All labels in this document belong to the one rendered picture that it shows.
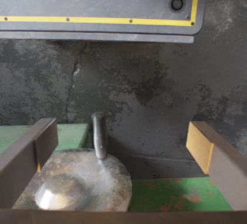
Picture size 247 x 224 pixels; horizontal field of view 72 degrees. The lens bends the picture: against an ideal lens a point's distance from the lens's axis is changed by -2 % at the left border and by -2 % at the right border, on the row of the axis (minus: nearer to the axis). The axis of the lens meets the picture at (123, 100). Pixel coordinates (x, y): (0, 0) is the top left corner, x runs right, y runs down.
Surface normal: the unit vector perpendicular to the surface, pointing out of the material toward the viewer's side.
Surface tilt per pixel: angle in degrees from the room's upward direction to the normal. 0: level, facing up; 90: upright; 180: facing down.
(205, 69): 0
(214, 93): 0
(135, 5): 0
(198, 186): 90
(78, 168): 75
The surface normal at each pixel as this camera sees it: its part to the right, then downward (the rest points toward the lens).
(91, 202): -0.27, -0.95
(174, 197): -0.03, -0.96
